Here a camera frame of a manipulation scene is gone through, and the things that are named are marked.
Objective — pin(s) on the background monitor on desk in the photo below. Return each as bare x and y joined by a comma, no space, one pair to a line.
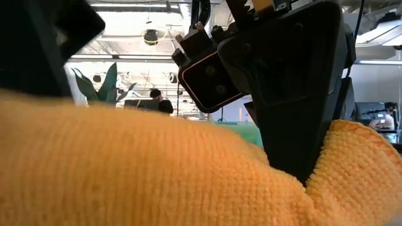
366,111

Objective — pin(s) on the long white light strip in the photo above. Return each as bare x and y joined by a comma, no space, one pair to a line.
125,57

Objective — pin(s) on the orange microfibre towel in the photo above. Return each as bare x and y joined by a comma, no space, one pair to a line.
157,169

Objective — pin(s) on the dark background monitor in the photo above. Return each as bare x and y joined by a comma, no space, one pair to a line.
141,104

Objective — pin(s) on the black aluminium table frame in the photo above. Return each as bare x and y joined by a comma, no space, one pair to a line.
397,147

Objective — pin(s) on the green snake plant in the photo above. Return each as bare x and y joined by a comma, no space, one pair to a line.
108,88

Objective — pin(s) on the teal translucent plastic bin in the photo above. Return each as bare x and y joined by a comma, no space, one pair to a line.
232,123

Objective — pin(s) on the black ceiling camera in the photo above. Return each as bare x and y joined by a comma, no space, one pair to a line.
150,37

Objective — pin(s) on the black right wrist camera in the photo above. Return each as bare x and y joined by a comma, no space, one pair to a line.
207,81

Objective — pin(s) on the person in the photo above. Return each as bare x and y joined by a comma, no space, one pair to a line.
163,105
384,122

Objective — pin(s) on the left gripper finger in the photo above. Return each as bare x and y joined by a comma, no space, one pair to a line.
28,47
81,25

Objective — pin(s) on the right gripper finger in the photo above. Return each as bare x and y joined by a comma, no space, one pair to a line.
292,94
344,100

